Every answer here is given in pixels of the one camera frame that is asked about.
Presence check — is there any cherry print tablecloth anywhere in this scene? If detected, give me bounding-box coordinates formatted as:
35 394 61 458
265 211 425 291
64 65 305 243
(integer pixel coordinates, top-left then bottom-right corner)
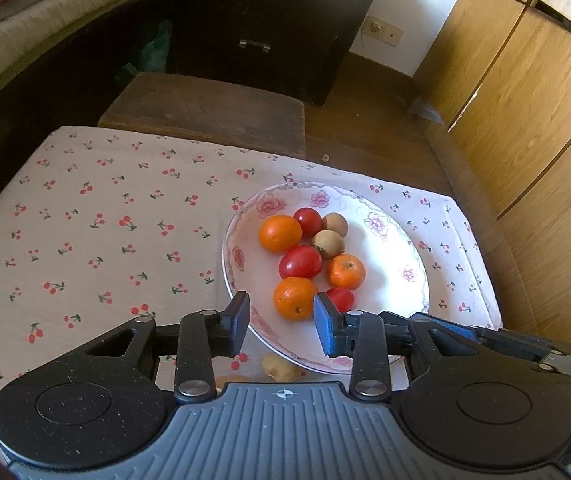
0 127 501 389

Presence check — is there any wooden wardrobe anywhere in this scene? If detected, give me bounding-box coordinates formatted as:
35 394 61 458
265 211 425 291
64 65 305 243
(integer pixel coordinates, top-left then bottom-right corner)
415 0 571 342

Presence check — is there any green plastic bag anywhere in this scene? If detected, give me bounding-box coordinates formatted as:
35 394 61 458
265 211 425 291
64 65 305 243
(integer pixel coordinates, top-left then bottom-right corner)
125 27 170 76

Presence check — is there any orange tangerine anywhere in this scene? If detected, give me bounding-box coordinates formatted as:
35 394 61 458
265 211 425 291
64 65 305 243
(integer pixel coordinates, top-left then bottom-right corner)
258 214 303 254
272 276 318 322
327 254 367 290

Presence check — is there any dark wooden dresser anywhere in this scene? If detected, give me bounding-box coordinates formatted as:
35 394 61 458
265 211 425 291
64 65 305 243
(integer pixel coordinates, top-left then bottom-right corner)
167 0 373 105

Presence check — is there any wall power socket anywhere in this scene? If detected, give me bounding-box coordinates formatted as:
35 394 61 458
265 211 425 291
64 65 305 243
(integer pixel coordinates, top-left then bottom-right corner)
361 15 404 47

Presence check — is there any red cherry tomato back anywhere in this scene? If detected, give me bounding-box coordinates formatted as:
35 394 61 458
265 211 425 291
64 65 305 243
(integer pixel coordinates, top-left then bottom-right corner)
293 207 323 240

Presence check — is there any white floral plate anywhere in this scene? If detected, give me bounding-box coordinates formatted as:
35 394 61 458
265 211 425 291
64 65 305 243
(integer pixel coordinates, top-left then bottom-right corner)
222 182 429 375

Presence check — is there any red cherry tomato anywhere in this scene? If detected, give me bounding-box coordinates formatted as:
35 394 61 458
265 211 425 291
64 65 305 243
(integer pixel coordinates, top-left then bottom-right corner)
279 245 323 280
325 287 357 313
293 207 323 240

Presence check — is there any red cherry tomato front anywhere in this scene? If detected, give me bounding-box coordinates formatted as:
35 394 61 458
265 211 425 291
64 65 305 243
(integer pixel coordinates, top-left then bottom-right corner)
279 245 323 280

